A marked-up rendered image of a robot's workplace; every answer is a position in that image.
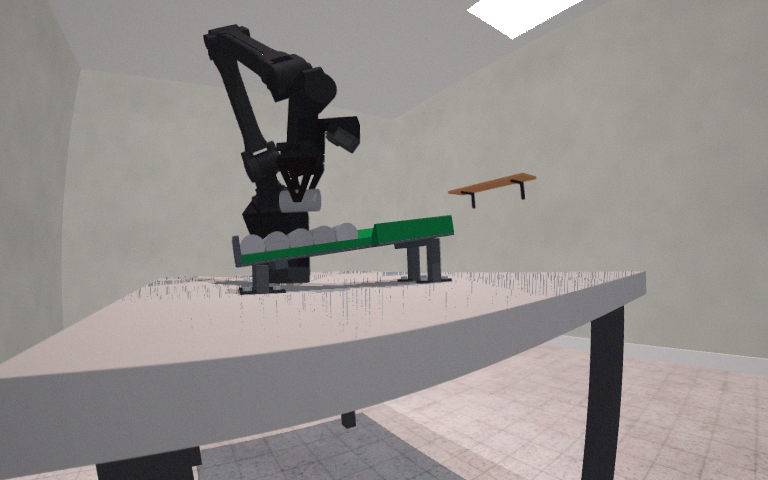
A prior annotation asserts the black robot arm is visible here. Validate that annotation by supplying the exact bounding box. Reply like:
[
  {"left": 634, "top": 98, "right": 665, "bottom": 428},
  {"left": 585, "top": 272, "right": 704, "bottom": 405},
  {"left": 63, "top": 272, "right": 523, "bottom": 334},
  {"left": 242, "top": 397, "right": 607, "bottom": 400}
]
[{"left": 203, "top": 24, "right": 360, "bottom": 211}]

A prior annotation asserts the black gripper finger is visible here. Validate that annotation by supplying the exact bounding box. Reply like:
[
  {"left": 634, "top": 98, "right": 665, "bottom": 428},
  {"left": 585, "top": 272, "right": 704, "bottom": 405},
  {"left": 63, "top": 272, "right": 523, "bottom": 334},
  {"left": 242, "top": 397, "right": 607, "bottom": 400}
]
[
  {"left": 288, "top": 166, "right": 324, "bottom": 190},
  {"left": 276, "top": 157, "right": 316, "bottom": 202}
]

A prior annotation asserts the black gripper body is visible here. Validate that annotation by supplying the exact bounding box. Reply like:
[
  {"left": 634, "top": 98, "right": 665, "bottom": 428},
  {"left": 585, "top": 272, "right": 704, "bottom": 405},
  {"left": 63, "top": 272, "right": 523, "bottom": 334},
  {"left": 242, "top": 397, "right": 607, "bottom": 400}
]
[{"left": 276, "top": 116, "right": 325, "bottom": 167}]

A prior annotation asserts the grey cylinder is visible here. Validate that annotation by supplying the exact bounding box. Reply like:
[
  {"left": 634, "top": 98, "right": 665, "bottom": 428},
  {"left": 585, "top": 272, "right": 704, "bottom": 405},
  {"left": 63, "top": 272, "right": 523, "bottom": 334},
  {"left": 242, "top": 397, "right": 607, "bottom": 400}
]
[
  {"left": 240, "top": 234, "right": 265, "bottom": 255},
  {"left": 332, "top": 223, "right": 358, "bottom": 242},
  {"left": 279, "top": 189, "right": 321, "bottom": 213},
  {"left": 309, "top": 226, "right": 336, "bottom": 245},
  {"left": 287, "top": 228, "right": 313, "bottom": 248},
  {"left": 263, "top": 231, "right": 290, "bottom": 252}
]

